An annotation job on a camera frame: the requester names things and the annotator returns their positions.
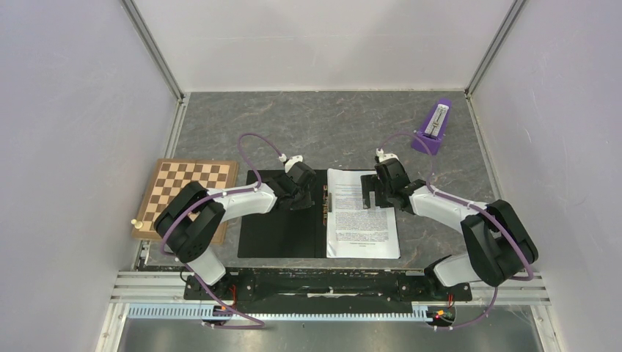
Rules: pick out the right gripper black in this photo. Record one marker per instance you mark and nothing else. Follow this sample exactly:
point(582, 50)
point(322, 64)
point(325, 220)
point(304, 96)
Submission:
point(371, 182)

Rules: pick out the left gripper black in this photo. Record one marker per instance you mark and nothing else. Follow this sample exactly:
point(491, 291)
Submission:
point(305, 204)

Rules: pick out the teal folder black inside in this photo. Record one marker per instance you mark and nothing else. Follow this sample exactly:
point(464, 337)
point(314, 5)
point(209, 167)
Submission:
point(287, 233)

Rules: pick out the printed paper sheet top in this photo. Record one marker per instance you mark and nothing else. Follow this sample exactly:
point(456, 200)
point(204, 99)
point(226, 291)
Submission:
point(353, 231)

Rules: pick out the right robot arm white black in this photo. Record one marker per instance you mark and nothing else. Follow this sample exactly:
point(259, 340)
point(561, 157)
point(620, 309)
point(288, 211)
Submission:
point(498, 245)

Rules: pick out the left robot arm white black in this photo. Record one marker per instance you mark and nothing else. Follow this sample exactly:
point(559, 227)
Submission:
point(188, 223)

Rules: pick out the metal folder clip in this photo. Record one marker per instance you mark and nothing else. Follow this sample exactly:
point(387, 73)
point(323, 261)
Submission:
point(327, 204)

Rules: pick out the purple metronome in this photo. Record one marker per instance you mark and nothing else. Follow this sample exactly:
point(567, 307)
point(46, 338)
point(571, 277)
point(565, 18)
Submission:
point(431, 132)

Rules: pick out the wooden chessboard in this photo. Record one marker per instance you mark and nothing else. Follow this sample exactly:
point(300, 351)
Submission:
point(169, 177)

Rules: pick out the white chess pawn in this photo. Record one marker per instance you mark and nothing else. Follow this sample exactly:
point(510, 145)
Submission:
point(137, 224)

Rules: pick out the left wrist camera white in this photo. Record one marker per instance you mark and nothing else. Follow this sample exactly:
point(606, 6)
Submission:
point(289, 162)

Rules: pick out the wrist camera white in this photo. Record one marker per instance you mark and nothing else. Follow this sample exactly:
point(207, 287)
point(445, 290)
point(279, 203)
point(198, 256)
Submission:
point(289, 162)
point(382, 156)

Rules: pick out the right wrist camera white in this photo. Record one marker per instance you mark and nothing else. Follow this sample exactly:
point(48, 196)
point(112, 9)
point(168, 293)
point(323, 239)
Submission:
point(382, 156)

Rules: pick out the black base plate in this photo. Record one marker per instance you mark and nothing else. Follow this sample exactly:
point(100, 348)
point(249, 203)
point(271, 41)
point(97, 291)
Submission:
point(257, 290)

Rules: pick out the aluminium frame rail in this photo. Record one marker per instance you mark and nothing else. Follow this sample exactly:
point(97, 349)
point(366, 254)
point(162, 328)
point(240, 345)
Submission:
point(167, 287)

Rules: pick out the white toothed cable duct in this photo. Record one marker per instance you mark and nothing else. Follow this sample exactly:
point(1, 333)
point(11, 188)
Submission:
point(210, 312)

